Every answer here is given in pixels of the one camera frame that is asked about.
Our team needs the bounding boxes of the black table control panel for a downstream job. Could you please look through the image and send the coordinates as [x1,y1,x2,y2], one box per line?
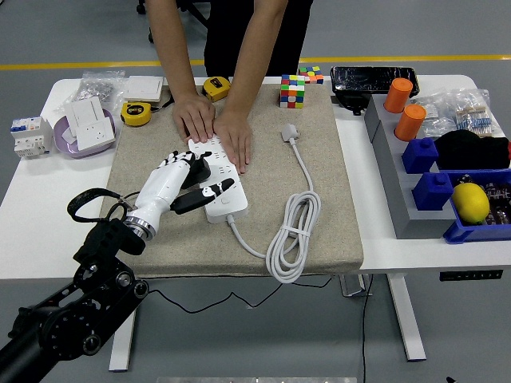
[439,270,504,282]

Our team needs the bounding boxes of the grey stepped block holder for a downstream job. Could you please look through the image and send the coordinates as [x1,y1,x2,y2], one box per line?
[363,94,458,240]

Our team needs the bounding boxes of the orange cylinder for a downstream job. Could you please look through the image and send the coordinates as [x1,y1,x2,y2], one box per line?
[394,104,428,143]
[383,77,414,115]

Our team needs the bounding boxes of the black office chair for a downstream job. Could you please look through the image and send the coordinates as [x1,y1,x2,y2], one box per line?
[136,0,211,44]

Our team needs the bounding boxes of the white circuit breaker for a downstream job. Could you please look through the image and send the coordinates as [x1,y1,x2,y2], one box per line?
[10,116,54,160]

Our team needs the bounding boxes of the white table leg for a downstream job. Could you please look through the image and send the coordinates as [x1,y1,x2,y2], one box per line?
[386,274,427,363]
[108,306,139,373]

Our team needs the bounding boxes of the beige fabric mat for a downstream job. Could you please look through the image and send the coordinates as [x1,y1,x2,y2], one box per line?
[87,83,365,279]

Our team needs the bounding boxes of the person's right hand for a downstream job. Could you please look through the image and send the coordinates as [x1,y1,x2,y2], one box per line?
[171,92,216,144]

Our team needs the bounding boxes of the black hanging cable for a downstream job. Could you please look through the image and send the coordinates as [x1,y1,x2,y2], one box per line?
[360,274,374,383]

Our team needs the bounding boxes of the grey-white three-pin plug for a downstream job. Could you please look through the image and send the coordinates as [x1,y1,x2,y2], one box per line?
[281,122,299,145]

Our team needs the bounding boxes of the black cloth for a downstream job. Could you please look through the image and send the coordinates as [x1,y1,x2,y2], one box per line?
[434,129,511,172]

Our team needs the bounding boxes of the white power strip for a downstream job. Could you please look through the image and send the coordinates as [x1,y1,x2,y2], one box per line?
[187,135,249,224]

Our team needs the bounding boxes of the yellow lemon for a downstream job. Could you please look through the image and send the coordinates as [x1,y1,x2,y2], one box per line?
[451,183,491,225]

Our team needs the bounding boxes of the clear bag of resistors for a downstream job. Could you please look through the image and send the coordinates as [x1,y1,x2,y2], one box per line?
[450,88,505,139]

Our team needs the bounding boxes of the blue plastic block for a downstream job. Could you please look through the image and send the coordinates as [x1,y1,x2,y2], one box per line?
[411,172,455,212]
[401,137,440,175]

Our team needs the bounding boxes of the grey under-table bracket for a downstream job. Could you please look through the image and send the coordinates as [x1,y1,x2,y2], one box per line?
[339,274,373,298]

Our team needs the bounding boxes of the blue plastic bin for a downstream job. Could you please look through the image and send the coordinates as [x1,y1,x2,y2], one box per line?
[442,168,511,244]

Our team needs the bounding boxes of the small colourful puzzle cube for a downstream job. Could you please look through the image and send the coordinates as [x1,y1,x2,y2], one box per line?
[298,65,325,85]

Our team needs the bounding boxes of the person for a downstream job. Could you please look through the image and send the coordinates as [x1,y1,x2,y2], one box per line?
[145,0,315,176]

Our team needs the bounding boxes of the yellow black tape measure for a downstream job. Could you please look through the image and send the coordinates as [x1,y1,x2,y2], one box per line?
[120,101,153,127]

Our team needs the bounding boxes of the clear bag of small parts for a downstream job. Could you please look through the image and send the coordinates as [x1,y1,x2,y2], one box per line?
[414,95,460,140]

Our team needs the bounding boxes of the white power strip cord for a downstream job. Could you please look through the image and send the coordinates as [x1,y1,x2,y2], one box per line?
[225,137,323,285]

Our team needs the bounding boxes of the purple bowl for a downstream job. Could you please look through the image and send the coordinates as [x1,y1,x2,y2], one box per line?
[53,108,120,160]

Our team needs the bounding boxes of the large colourful puzzle cube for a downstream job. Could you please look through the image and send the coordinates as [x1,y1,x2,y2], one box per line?
[279,73,307,109]

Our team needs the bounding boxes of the thin black adapter cord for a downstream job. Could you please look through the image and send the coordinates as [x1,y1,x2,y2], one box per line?
[145,277,333,314]

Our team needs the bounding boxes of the clear bag of screws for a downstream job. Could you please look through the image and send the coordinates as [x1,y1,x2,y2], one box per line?
[53,69,127,115]

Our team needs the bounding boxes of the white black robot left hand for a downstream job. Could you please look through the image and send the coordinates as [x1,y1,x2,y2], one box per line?
[133,149,236,231]

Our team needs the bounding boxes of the dark circuit boards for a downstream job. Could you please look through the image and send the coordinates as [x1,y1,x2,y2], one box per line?
[457,173,511,227]

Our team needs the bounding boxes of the person's left hand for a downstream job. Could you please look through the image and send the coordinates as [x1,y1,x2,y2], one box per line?
[212,109,253,176]

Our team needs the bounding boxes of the black plastic-wrapped tray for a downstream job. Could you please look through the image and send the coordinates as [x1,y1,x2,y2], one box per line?
[330,65,421,116]

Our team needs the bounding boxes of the white switch panel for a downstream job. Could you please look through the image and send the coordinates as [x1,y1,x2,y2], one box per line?
[63,97,108,135]

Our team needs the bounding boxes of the black wrist strap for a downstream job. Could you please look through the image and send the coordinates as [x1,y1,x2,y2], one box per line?
[151,93,176,114]

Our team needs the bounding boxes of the white wall switch plate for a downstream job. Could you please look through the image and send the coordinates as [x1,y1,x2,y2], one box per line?
[121,75,165,103]

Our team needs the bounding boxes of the white socket panel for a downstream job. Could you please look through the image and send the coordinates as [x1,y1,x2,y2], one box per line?
[75,117,117,152]

